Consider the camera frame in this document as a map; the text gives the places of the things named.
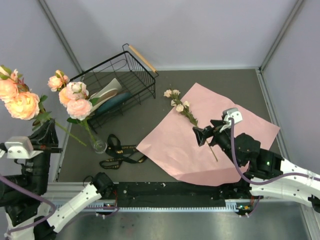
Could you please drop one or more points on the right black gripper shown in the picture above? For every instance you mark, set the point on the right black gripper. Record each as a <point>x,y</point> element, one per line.
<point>201,134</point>

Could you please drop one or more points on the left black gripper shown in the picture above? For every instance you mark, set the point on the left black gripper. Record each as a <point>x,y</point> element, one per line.
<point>45,137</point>

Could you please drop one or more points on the eucalyptus pink flower sprig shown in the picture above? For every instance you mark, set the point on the eucalyptus pink flower sprig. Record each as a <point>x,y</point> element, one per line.
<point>20,101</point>

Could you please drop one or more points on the pale pink peony stem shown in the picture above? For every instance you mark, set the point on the pale pink peony stem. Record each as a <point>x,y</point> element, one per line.
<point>79,106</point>

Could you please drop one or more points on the pink wrapping paper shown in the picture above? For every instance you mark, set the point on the pink wrapping paper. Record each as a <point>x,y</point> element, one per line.
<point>172,145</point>

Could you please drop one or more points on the small pink rose sprig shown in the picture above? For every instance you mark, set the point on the small pink rose sprig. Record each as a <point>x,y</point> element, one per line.
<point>182,107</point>

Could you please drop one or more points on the peach rose flower stem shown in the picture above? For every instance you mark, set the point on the peach rose flower stem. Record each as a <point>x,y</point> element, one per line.
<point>59,82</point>

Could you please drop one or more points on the black ribbon gold lettering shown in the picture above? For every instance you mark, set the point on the black ribbon gold lettering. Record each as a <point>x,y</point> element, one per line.
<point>119,153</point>

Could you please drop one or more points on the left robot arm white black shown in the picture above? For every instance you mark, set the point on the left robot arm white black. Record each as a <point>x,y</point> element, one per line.
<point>29,215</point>

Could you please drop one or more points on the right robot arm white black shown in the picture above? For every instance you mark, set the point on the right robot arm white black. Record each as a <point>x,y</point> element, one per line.
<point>267,173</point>

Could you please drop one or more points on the clear glass vase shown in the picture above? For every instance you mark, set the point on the clear glass vase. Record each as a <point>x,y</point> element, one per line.
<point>99,146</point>

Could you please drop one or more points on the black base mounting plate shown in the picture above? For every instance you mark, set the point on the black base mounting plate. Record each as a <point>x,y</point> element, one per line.
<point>127,189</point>

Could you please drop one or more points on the cream plate in basket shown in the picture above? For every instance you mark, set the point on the cream plate in basket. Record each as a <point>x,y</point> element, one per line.
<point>103,97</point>

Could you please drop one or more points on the dark teal plate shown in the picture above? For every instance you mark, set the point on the dark teal plate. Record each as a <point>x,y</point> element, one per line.
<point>113,102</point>

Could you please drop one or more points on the white plate in basket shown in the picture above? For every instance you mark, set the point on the white plate in basket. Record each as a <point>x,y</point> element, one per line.
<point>114,84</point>

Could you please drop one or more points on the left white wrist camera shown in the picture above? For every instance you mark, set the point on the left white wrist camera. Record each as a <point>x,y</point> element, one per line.
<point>19,147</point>

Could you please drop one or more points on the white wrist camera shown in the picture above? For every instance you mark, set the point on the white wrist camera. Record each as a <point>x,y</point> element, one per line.
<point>19,147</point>
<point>231,113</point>

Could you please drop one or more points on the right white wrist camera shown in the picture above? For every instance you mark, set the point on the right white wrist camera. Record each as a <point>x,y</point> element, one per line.
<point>231,113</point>

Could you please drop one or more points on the black wire basket wooden handles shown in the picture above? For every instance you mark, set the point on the black wire basket wooden handles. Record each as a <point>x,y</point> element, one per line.
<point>135,74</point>

